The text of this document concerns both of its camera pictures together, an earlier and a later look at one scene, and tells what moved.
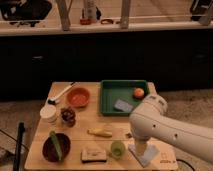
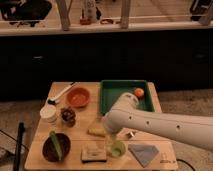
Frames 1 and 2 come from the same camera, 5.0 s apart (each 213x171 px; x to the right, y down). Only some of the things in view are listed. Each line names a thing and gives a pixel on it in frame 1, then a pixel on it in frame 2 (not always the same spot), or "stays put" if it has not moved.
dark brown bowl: [49, 149] stays put
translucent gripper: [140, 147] to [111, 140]
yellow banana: [99, 131] stays put
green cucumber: [53, 135] stays put
